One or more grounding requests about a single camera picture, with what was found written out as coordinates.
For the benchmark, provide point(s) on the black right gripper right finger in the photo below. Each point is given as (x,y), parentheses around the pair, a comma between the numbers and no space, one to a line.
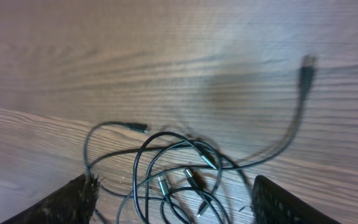
(272,204)

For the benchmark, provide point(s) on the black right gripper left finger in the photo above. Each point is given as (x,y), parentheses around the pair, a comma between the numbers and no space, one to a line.
(73,203)

